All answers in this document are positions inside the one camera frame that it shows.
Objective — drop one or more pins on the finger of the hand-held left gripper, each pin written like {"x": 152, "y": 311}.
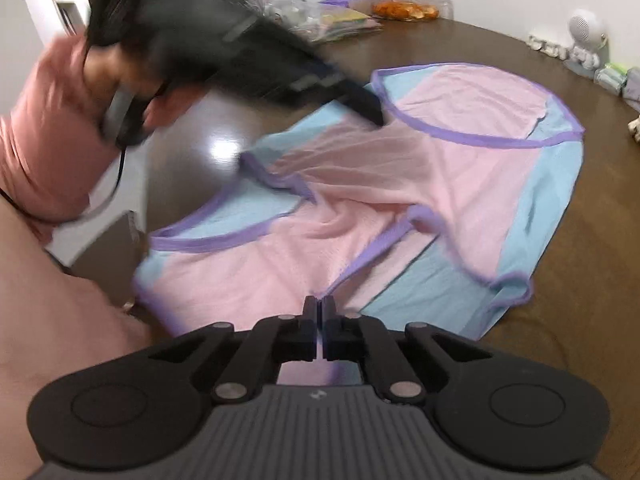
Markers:
{"x": 365, "y": 105}

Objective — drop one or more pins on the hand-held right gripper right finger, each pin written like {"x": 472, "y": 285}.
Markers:
{"x": 328, "y": 325}

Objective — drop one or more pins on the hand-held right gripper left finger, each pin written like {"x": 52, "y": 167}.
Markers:
{"x": 311, "y": 325}

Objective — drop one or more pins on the pastel pink blue garment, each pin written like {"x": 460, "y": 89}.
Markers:
{"x": 400, "y": 175}

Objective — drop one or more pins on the person's left hand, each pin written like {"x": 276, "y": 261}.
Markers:
{"x": 172, "y": 106}

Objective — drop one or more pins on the clear bag of colourful items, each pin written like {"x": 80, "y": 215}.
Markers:
{"x": 350, "y": 22}

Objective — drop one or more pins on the clear container of orange snacks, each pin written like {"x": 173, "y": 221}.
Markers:
{"x": 410, "y": 9}

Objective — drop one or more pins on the white letter ornament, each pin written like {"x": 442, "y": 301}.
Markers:
{"x": 547, "y": 46}

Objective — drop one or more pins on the white robot figure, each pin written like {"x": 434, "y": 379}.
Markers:
{"x": 585, "y": 45}

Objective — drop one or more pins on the green white small box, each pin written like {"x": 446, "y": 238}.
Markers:
{"x": 611, "y": 77}

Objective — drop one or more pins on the grey box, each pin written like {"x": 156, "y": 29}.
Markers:
{"x": 632, "y": 90}

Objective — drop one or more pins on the white wall switch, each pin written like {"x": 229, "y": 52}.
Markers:
{"x": 70, "y": 17}

